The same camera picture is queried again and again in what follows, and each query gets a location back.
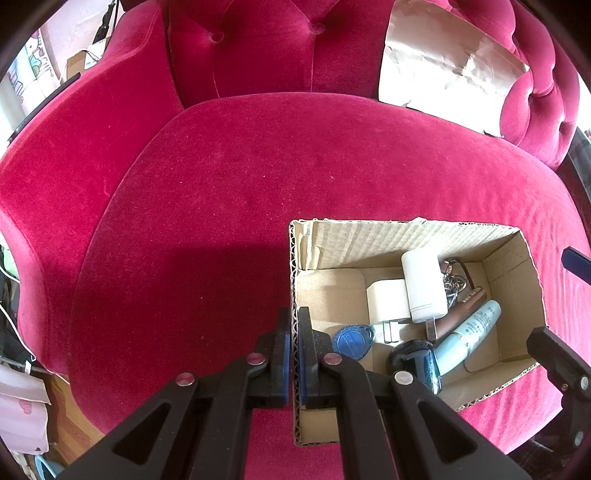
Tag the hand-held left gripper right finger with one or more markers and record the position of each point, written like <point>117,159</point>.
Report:
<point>303,378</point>

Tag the pink printed bag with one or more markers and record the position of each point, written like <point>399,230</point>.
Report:
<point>23,406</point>

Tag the cartoon print curtain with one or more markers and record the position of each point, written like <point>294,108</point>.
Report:
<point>34,64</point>

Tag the crumpled brown paper sheet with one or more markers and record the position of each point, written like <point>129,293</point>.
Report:
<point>434,55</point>

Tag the small brown cardboard box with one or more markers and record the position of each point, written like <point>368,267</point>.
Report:
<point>76,64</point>

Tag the light blue plastic stool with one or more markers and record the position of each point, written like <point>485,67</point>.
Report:
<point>46,467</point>

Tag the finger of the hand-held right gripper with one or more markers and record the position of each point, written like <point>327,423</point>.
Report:
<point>575,259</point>
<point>554,353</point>

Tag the small white charger plug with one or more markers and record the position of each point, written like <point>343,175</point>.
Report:
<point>385,300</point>

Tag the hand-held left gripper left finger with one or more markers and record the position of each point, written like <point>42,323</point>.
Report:
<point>284,374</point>

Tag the black board edge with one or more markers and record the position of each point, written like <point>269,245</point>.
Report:
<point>44,106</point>

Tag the red velvet sofa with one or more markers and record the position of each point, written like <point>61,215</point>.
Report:
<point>207,184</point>

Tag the small white box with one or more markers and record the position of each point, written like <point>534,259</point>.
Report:
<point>98,50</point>

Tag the black glossy cap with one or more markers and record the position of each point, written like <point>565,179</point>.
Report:
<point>415,357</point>

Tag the large white charger plug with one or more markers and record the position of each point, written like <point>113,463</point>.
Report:
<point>422,281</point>

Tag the light blue cosmetic bottle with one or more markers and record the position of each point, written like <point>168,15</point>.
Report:
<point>471,330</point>

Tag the blue key fob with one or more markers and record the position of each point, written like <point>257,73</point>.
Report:
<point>351,344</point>

